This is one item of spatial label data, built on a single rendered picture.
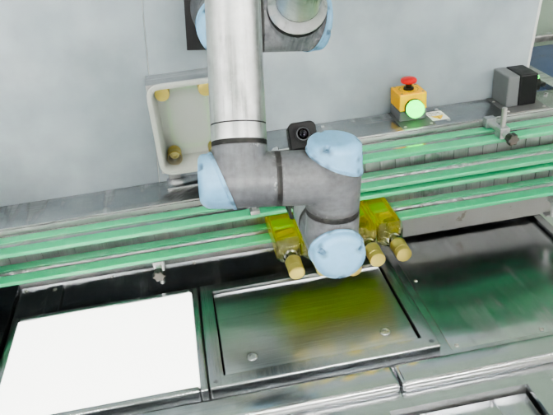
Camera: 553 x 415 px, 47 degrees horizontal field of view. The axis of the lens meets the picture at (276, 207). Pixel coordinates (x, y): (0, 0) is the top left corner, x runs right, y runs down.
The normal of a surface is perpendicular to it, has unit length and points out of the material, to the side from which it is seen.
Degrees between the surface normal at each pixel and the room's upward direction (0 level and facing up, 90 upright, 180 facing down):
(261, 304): 90
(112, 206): 90
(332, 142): 90
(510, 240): 90
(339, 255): 0
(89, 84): 0
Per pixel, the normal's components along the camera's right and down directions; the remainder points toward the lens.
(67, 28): 0.17, 0.47
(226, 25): -0.18, 0.00
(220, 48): -0.39, 0.00
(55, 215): -0.08, -0.87
